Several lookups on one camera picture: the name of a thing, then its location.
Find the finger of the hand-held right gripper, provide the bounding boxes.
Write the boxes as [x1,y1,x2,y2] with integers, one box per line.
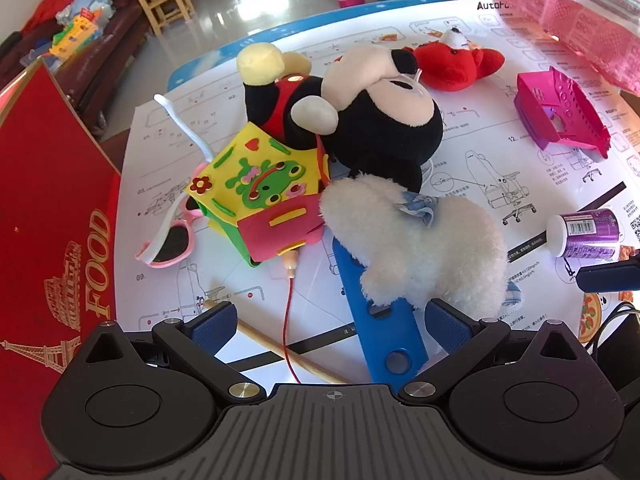
[576,253,640,292]

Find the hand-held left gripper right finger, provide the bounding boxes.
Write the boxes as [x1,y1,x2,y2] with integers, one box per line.
[400,298,587,403]

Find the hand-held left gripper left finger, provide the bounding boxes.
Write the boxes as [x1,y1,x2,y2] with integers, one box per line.
[75,301,266,404]

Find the blue plastic toy tool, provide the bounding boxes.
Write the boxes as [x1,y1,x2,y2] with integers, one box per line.
[332,235,431,396]

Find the white fluffy plush toy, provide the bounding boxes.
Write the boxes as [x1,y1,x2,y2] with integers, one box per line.
[319,170,523,318]

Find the pink heart sunglasses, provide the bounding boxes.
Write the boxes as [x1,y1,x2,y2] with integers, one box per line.
[135,192,208,271]

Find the pink plastic toy house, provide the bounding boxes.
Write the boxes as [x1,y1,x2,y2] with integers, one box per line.
[514,65,612,162]

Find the red cardboard box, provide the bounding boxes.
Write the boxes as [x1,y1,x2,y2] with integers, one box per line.
[0,60,123,480]

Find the black mouse plush toy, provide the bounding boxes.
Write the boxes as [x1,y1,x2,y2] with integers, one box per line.
[236,41,445,196]

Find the red plush toy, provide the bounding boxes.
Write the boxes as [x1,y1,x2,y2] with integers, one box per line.
[402,27,506,93]

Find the purple small bottle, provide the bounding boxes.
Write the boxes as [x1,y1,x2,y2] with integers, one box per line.
[546,208,623,261]

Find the wooden stick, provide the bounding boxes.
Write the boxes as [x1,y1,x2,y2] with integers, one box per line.
[202,285,356,386]

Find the white instruction sheet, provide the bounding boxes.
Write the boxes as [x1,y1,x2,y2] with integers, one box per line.
[114,0,640,386]

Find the white plastic strip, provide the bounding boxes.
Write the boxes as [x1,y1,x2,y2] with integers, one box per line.
[152,94,213,161]

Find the pink plastic bag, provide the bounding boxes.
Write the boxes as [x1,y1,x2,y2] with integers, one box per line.
[500,0,640,96]

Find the dark red leather sofa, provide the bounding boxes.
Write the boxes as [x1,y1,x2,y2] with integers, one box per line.
[0,0,151,136]

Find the colourful building block toy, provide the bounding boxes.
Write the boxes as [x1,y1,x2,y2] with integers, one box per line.
[49,10,103,58]

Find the small wooden chair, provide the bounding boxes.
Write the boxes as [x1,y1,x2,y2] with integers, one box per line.
[131,0,197,36]

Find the red jacket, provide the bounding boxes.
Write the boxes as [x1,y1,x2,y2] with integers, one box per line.
[22,0,81,33]

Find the red lacing string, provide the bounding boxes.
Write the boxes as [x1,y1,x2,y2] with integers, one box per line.
[281,250,304,386]

